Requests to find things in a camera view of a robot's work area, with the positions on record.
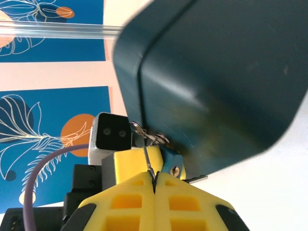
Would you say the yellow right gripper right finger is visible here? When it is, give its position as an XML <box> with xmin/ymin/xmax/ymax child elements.
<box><xmin>154</xmin><ymin>171</ymin><xmax>251</xmax><ymax>231</ymax></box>

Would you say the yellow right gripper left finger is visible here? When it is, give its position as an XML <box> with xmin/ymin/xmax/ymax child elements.
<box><xmin>60</xmin><ymin>170</ymin><xmax>156</xmax><ymax>231</ymax></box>

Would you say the small metal key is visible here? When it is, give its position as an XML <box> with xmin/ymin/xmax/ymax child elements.
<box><xmin>143</xmin><ymin>144</ymin><xmax>157</xmax><ymax>180</ymax></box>

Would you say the blue padlock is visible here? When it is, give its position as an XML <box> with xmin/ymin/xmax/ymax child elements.
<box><xmin>161</xmin><ymin>147</ymin><xmax>185</xmax><ymax>179</ymax></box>

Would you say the metal key ring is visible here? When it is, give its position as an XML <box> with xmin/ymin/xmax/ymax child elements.
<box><xmin>130</xmin><ymin>121</ymin><xmax>169</xmax><ymax>148</ymax></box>

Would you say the Starry Night print tin box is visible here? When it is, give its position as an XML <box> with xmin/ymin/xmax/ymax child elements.
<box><xmin>112</xmin><ymin>0</ymin><xmax>308</xmax><ymax>180</ymax></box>

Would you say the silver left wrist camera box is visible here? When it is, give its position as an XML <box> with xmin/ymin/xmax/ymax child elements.
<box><xmin>88</xmin><ymin>112</ymin><xmax>133</xmax><ymax>166</ymax></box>

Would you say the purple left wrist camera cable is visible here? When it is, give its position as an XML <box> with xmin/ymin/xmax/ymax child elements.
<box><xmin>23</xmin><ymin>143</ymin><xmax>90</xmax><ymax>231</ymax></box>

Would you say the blue leaf print wall poster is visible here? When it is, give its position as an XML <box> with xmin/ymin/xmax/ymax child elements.
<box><xmin>0</xmin><ymin>0</ymin><xmax>106</xmax><ymax>63</ymax></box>
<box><xmin>0</xmin><ymin>86</ymin><xmax>114</xmax><ymax>214</ymax></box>

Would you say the aluminium profile rail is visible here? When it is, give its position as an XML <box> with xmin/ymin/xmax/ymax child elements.
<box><xmin>0</xmin><ymin>20</ymin><xmax>126</xmax><ymax>40</ymax></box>

